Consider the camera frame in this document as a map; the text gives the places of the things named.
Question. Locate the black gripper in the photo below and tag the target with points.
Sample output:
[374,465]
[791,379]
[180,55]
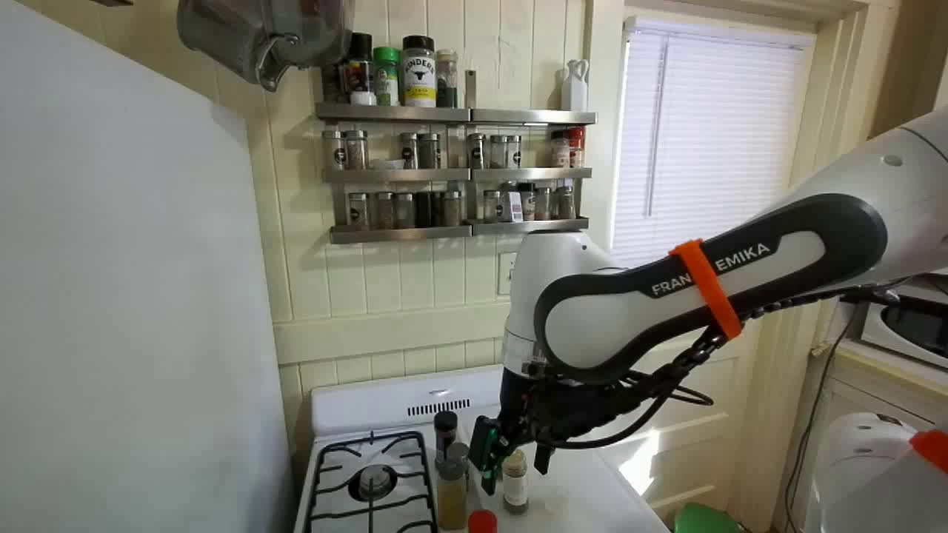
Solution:
[528,405]

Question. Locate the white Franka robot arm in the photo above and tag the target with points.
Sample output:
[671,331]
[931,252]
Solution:
[611,316]

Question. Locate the yellow spice bottle grey lid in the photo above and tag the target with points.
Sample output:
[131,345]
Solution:
[451,489]

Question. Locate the small red bottle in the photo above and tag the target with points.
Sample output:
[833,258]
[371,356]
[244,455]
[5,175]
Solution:
[484,522]

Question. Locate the black lid spice bottle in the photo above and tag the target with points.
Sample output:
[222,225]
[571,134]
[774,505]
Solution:
[445,428]

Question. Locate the white stove cover board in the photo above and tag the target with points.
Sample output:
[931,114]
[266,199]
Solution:
[594,493]

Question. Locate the white gas stove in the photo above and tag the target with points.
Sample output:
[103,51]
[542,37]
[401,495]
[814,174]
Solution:
[425,390]

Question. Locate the small dark bottle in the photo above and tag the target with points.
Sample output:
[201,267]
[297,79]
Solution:
[447,82]

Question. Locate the green lid bottle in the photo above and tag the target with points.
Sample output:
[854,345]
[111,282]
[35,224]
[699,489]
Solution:
[385,79]

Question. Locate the dark sauce bottle black cap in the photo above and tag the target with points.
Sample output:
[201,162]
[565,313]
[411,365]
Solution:
[358,76]

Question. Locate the round gas burner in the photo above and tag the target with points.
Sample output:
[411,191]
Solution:
[374,480]

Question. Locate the black burner grate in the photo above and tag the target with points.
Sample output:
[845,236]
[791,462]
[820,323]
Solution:
[345,445]

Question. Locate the green stool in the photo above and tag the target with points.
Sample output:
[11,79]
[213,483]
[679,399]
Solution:
[705,520]

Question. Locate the cream panelled door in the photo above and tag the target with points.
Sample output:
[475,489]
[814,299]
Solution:
[728,415]

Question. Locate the white label spice jar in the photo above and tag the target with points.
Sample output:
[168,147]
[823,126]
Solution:
[514,205]

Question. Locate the steel lid spice jar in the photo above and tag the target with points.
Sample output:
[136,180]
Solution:
[405,150]
[490,205]
[429,150]
[340,150]
[514,150]
[561,199]
[475,150]
[358,150]
[556,150]
[494,150]
[357,212]
[402,212]
[451,209]
[383,212]
[537,203]

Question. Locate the dark content spice jar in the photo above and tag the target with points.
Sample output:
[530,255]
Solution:
[426,209]

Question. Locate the thin steel shaker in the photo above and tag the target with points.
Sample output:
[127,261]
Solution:
[472,91]

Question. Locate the white window blind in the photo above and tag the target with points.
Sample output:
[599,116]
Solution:
[711,137]

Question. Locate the white shaker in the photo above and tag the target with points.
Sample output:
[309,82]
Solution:
[577,86]

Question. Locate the large jar white label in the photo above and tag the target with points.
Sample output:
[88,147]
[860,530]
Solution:
[417,76]

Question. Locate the white microwave oven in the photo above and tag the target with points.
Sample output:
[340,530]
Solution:
[903,322]

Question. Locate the white refrigerator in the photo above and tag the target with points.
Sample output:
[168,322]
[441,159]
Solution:
[120,297]

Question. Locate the steel hanging pan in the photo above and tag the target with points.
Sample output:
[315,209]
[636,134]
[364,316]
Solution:
[325,32]

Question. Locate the white wall outlet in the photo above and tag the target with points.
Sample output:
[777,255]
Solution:
[503,273]

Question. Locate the steel wall spice rack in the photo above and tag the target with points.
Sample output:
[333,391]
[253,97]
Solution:
[395,114]

